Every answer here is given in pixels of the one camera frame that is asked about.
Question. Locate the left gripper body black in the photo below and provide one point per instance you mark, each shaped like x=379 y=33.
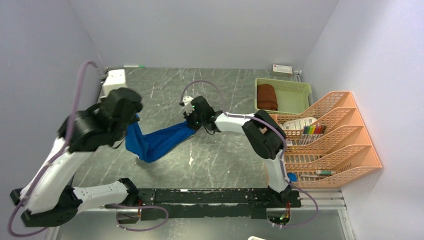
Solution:
x=122 y=132

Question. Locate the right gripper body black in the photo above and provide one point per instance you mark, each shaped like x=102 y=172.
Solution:
x=196 y=121

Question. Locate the blue towel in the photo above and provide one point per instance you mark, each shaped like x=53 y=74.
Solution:
x=153 y=146

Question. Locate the brown towel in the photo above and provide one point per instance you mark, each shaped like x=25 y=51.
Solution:
x=266 y=97

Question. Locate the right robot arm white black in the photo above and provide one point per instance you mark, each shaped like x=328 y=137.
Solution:
x=266 y=138

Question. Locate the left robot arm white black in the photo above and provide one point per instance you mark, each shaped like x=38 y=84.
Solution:
x=50 y=200

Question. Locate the white green marker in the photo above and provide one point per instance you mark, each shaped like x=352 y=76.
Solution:
x=133 y=66

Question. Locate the white red box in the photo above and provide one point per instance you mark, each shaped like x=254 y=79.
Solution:
x=282 y=69

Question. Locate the green plastic basket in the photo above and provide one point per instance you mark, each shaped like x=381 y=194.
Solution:
x=292 y=97

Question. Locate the coloured marker set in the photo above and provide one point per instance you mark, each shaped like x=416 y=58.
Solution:
x=314 y=129

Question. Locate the orange file organizer rack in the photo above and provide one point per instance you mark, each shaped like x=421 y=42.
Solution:
x=342 y=154

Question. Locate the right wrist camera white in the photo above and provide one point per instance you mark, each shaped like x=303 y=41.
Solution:
x=187 y=104

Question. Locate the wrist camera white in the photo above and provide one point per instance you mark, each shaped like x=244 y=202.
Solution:
x=187 y=104
x=115 y=79

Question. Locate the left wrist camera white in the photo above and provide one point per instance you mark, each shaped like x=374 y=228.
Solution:
x=115 y=79

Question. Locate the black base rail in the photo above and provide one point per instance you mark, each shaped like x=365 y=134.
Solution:
x=210 y=203

